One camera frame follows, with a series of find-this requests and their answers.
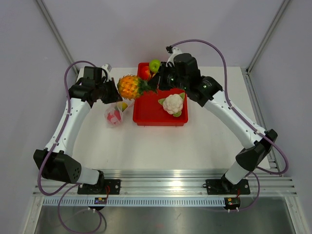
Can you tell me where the green toy lime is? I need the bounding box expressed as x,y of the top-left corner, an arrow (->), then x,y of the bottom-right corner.
118,102 -> 128,111

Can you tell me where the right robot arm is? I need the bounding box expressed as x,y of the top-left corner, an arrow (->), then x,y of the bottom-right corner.
148,53 -> 277,194

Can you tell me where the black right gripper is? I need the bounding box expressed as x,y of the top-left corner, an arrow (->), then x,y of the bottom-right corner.
149,62 -> 189,92

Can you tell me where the right aluminium frame post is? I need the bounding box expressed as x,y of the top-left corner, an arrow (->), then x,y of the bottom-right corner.
246,0 -> 292,75

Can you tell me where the right circuit board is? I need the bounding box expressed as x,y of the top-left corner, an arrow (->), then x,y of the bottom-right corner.
224,197 -> 241,212

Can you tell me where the left circuit board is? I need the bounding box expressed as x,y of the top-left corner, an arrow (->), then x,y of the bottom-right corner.
94,197 -> 107,205

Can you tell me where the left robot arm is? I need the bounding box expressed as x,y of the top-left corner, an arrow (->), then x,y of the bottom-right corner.
33,62 -> 122,196

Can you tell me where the green toy apple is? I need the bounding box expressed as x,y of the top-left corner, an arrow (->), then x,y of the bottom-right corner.
149,59 -> 161,73

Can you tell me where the circuit board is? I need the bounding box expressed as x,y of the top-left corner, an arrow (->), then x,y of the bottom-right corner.
224,197 -> 241,212
94,197 -> 107,205

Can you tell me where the red toy tomato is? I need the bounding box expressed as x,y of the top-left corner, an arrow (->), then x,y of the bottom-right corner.
140,65 -> 151,80

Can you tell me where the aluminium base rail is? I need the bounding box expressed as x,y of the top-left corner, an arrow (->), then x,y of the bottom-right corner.
34,168 -> 298,199

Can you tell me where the clear zip top bag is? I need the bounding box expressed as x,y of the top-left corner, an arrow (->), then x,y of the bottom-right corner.
104,99 -> 135,128

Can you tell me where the red plastic tray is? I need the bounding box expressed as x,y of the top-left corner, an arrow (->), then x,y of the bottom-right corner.
133,62 -> 189,127

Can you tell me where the left aluminium frame post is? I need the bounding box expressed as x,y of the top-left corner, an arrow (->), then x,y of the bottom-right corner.
35,0 -> 74,64

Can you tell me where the white slotted cable duct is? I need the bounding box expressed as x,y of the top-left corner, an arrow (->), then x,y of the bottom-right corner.
43,197 -> 225,207

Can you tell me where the aluminium frame post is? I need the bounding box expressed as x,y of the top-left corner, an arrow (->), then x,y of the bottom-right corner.
246,0 -> 292,75
35,0 -> 74,64

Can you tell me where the toy pineapple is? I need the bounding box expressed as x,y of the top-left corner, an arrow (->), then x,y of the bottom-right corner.
117,75 -> 157,100

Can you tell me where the red toy apple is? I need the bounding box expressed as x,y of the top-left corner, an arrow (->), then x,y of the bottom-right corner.
106,110 -> 121,125

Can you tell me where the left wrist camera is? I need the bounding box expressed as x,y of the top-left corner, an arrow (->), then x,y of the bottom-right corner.
102,63 -> 112,72

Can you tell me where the right side aluminium rail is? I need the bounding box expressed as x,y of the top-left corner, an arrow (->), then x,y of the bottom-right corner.
241,68 -> 282,176

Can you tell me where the toy cauliflower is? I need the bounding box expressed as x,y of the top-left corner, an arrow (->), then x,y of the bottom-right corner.
158,93 -> 185,117

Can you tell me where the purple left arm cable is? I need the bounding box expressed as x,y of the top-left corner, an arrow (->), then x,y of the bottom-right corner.
37,59 -> 107,232

